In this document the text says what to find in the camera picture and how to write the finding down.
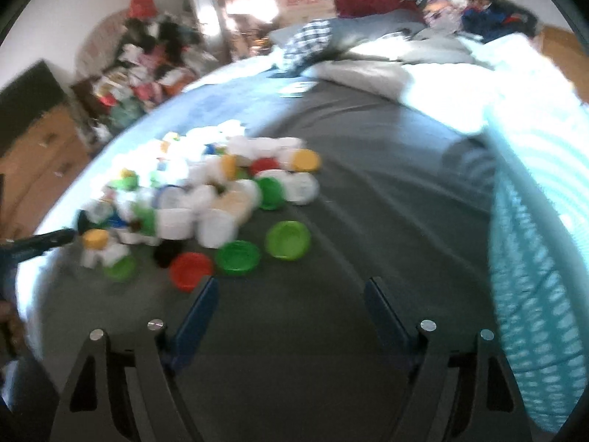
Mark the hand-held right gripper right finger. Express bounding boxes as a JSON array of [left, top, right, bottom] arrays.
[[363, 277, 535, 442]]

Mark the dark red blanket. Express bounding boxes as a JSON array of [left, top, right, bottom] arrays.
[[334, 0, 419, 19]]

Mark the dark flat screen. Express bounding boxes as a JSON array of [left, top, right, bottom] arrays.
[[0, 59, 70, 157]]

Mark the grey jacket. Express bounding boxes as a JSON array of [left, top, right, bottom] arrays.
[[331, 11, 428, 51]]

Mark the green bottle cap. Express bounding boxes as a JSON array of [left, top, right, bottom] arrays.
[[215, 240, 261, 276], [264, 220, 312, 260]]

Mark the heap of assorted clutter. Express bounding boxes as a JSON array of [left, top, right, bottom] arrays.
[[71, 0, 222, 143]]

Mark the pile of plastic bottle caps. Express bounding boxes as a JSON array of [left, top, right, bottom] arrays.
[[78, 120, 323, 281]]

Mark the heap of clothes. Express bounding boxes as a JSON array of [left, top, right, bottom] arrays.
[[423, 0, 539, 42]]

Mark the wooden dresser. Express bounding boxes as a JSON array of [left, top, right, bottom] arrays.
[[0, 101, 93, 240]]

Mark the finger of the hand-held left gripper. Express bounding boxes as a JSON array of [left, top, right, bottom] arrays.
[[0, 227, 78, 265]]

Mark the dark grey bed sheet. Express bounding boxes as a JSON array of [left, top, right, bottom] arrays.
[[18, 55, 507, 442]]

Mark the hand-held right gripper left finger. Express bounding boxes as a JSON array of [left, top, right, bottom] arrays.
[[48, 276, 221, 442]]

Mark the red bottle cap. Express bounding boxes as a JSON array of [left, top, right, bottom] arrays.
[[169, 252, 215, 292]]

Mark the teal perforated plastic basket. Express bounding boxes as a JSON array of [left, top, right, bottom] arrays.
[[485, 97, 589, 434]]

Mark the light blue duvet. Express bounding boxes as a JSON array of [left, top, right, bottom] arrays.
[[304, 32, 589, 148]]

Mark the wooden headboard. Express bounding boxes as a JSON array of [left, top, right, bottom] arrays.
[[536, 25, 589, 102]]

